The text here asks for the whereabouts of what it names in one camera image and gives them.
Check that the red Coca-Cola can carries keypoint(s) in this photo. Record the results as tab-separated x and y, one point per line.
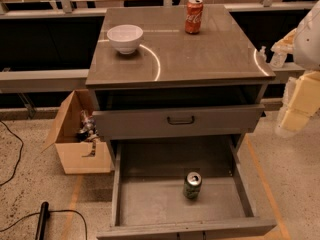
193	16

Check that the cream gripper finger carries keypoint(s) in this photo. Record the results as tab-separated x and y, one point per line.
301	100
286	44

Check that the top grey drawer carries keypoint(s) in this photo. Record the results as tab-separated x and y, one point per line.
152	123

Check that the green soda can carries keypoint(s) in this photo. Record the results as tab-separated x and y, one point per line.
192	185

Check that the black drawer handle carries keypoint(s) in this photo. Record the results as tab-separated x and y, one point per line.
180	121

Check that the black power strip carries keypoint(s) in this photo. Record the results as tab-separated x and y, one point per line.
42	220

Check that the grey drawer cabinet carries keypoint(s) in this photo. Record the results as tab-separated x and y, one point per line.
219	66

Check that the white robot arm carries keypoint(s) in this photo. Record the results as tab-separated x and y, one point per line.
306	53

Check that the crumpled items in box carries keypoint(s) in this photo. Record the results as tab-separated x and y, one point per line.
87	132

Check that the open middle grey drawer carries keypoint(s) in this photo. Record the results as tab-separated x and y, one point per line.
148	201

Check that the clear sanitizer pump bottle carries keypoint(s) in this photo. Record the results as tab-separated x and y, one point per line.
278	59

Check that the brown cardboard box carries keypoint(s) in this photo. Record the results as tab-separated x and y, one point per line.
77	157

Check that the white ceramic bowl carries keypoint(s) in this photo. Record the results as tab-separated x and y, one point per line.
125	38

